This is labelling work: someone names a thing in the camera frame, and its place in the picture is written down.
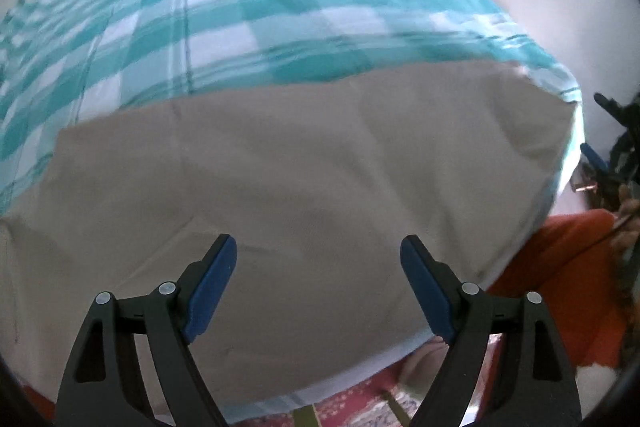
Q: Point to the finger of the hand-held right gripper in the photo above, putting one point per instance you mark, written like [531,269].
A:
[595,158]

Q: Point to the bed with teal checked sheet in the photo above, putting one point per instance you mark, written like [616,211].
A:
[225,7]

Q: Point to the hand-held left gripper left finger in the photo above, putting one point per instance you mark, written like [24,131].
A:
[210,287]

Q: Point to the floral patchwork cloth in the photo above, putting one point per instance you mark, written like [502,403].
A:
[360,407]

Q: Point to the white fluffy cloth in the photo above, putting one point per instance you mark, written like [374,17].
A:
[600,382]

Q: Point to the beige pants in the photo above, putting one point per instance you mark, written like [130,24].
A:
[300,167]

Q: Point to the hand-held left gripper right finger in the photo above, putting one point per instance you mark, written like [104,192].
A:
[425,287]

